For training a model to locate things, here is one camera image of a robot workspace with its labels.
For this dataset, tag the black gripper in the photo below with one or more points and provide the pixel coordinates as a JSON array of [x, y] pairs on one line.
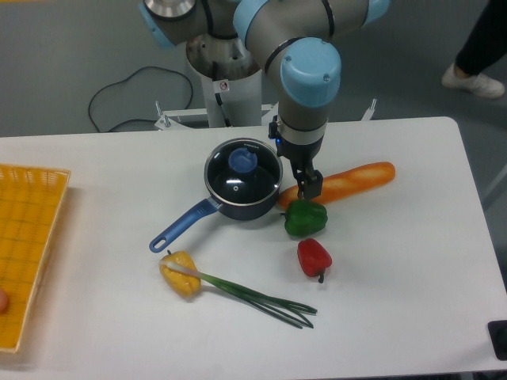
[[300, 148]]

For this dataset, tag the dark blue saucepan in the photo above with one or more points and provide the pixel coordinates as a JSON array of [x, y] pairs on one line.
[[205, 208]]

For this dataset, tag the glass lid blue knob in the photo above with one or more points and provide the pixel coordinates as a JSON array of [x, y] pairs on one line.
[[243, 171]]

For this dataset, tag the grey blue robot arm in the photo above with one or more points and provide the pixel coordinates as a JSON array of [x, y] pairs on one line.
[[293, 43]]

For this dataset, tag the green bell pepper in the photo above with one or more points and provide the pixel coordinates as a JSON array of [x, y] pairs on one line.
[[304, 218]]

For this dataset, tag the orange baguette bread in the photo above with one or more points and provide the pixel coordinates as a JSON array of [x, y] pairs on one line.
[[355, 181]]

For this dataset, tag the red bell pepper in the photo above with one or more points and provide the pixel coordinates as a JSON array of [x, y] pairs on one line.
[[313, 258]]

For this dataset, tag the green spring onion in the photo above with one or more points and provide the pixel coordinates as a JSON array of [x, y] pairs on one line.
[[290, 312]]

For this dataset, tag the yellow bell pepper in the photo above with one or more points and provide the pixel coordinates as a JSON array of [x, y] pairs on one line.
[[184, 285]]

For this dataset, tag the white sneaker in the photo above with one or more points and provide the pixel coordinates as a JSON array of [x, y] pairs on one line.
[[479, 85]]

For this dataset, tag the black trouser leg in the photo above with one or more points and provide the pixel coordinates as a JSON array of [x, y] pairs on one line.
[[486, 43]]

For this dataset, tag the black device table corner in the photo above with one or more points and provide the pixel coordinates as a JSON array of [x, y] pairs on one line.
[[498, 336]]

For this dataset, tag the yellow woven basket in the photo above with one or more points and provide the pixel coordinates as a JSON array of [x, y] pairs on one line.
[[31, 199]]

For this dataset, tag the white table leg bracket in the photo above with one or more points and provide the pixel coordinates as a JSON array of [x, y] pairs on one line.
[[369, 112]]

